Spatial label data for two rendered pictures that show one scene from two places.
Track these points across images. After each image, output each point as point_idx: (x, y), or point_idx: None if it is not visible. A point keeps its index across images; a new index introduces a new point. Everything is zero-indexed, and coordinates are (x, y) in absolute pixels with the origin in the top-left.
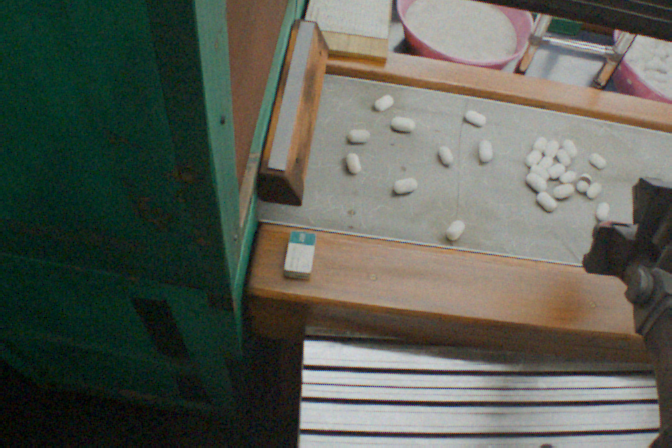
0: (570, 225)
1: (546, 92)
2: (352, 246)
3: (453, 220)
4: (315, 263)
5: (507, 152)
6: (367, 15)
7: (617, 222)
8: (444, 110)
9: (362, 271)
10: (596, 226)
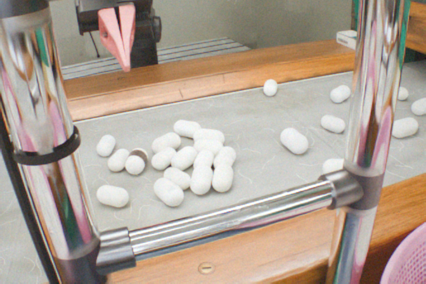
0: (148, 132)
1: (254, 244)
2: (331, 54)
3: (277, 99)
4: (342, 45)
5: (265, 163)
6: None
7: (127, 3)
8: (388, 172)
9: (312, 49)
10: None
